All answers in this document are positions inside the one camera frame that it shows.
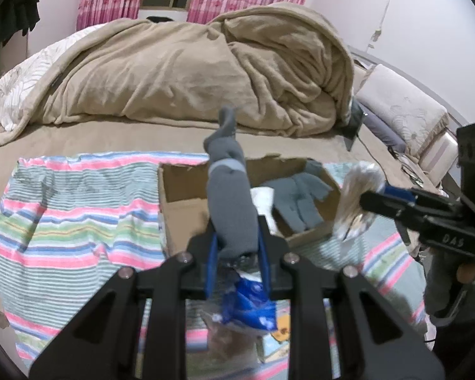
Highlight clear crinkled plastic bag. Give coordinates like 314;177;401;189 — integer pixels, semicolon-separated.
333;161;385;243

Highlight blue plastic packet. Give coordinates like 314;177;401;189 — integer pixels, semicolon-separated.
221;276;278;332

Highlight beige fleece blanket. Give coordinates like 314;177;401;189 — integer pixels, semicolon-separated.
0;2;356;152

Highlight yellow printed card box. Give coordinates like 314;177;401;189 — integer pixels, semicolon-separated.
260;308;293;365

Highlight grey bed headboard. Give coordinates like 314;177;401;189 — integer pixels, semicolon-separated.
348;47;475;128

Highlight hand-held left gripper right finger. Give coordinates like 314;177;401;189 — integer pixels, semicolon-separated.
256;214;446;380

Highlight cardboard box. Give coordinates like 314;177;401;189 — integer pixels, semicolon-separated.
157;155;343;259

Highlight white floral quilt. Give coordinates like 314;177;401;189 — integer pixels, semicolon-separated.
0;23;105;132

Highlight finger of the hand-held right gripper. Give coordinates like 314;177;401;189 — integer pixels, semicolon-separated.
359;191;434;231
381;182;462;209

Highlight striped towel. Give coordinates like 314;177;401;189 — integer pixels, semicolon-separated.
0;150;430;380

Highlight person's right forearm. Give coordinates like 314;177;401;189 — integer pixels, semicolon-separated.
423;244;475;327

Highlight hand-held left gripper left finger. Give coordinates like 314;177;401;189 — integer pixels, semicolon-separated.
28;224;220;380

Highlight dark hanging clothes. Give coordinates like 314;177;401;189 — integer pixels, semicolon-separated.
0;0;44;78

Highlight white plastic packet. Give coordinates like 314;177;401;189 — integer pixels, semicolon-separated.
250;185;278;235

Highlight grey knit glove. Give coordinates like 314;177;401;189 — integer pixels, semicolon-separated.
260;160;330;232
204;106;259;263

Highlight grey striped pillow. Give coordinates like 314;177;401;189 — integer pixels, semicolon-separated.
419;127;460;177

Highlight black cable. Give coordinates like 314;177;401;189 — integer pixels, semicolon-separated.
356;126;424;191

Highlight beige embroidered pillow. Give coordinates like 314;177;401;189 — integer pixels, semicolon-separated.
355;63;450;156

